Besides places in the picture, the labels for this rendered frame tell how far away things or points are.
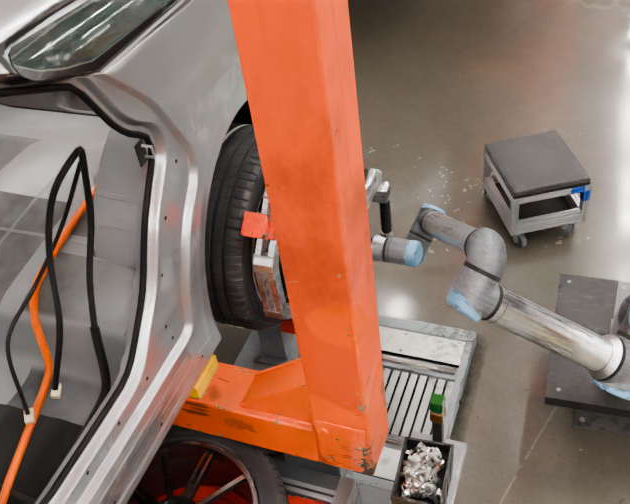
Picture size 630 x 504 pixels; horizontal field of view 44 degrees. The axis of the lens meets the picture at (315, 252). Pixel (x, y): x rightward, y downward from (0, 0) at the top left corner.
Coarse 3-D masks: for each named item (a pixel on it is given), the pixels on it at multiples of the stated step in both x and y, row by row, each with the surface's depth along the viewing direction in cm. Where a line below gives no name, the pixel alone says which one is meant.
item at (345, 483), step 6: (342, 480) 237; (348, 480) 237; (354, 480) 236; (342, 486) 235; (348, 486) 235; (354, 486) 237; (336, 492) 234; (342, 492) 234; (348, 492) 234; (354, 492) 238; (336, 498) 233; (342, 498) 232; (348, 498) 232; (354, 498) 238
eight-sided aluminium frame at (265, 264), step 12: (264, 192) 228; (264, 204) 228; (264, 240) 229; (264, 252) 229; (276, 252) 228; (264, 264) 227; (276, 264) 228; (264, 276) 233; (276, 276) 230; (264, 288) 234; (276, 288) 232; (264, 300) 237; (276, 300) 235; (276, 312) 239; (288, 312) 243
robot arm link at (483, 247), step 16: (432, 208) 279; (416, 224) 281; (432, 224) 267; (448, 224) 256; (464, 224) 250; (448, 240) 252; (464, 240) 239; (480, 240) 228; (496, 240) 228; (480, 256) 225; (496, 256) 224; (496, 272) 224
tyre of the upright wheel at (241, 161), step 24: (240, 144) 236; (216, 168) 231; (240, 168) 229; (216, 192) 227; (240, 192) 225; (216, 216) 226; (240, 216) 223; (216, 240) 226; (240, 240) 224; (216, 264) 228; (240, 264) 226; (216, 288) 232; (240, 288) 229; (216, 312) 241; (240, 312) 236; (264, 312) 248
